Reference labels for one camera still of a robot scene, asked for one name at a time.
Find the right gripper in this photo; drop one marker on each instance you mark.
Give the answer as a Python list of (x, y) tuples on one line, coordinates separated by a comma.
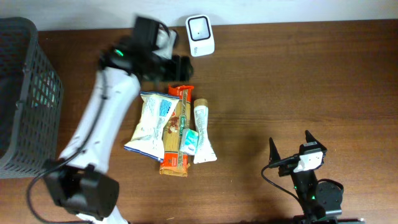
[(274, 154)]

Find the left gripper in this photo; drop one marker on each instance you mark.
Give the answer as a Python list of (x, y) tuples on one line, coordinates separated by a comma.
[(185, 70)]

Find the white blue snack bag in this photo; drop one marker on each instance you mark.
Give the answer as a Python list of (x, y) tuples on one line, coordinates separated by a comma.
[(157, 109)]

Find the small teal white tissue pack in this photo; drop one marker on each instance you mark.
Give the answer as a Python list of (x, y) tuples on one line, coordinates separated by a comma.
[(189, 142)]

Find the white tube with cork cap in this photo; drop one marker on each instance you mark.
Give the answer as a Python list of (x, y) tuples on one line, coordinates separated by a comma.
[(204, 151)]

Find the orange spaghetti packet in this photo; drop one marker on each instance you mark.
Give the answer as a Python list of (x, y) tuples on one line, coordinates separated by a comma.
[(176, 162)]

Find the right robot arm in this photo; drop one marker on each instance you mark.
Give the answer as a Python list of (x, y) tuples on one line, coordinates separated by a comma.
[(320, 199)]

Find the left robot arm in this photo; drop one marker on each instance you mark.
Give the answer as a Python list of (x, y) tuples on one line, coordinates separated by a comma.
[(77, 181)]

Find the white barcode scanner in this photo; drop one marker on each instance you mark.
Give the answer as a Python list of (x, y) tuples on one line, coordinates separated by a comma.
[(200, 35)]

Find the grey plastic mesh basket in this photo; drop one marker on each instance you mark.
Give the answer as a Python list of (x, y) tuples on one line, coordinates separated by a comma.
[(31, 101)]

